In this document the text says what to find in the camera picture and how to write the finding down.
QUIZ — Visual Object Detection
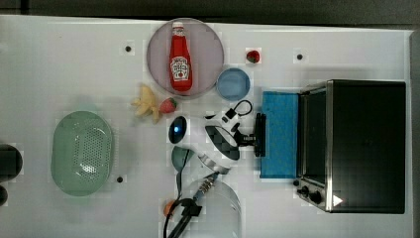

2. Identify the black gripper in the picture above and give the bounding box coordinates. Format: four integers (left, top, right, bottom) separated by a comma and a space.
205, 125, 256, 162

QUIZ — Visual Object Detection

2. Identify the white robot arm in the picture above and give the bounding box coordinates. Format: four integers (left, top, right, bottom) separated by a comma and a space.
163, 109, 256, 238

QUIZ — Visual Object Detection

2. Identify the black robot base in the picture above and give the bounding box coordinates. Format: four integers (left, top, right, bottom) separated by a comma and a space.
0, 143, 24, 207

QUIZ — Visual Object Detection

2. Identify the blue bowl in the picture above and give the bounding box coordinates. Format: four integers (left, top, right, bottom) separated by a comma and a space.
216, 67, 251, 101

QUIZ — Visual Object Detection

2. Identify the green mug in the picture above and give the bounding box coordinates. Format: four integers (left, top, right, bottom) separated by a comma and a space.
171, 147, 195, 174

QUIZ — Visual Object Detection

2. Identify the small red strawberry toy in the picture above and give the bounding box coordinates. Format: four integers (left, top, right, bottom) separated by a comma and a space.
247, 50, 261, 63

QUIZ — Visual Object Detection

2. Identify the large red strawberry toy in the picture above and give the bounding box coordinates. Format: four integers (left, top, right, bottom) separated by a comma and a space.
159, 97, 177, 114

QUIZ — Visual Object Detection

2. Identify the grey round plate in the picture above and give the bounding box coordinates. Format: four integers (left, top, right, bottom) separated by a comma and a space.
146, 18, 224, 98

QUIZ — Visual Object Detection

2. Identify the red ketchup bottle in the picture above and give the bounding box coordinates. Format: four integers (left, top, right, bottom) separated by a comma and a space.
168, 22, 193, 91

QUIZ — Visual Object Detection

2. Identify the orange toy fruit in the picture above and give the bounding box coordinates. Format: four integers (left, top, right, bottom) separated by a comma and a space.
163, 199, 175, 217

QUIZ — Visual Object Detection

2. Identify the yellow banana peel toy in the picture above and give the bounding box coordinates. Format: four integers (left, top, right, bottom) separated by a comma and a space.
131, 84, 160, 124

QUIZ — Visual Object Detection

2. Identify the green perforated colander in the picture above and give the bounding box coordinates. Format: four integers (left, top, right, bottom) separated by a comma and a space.
51, 111, 113, 196

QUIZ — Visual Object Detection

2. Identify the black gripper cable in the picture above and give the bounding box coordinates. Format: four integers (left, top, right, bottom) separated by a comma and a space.
224, 99, 254, 123

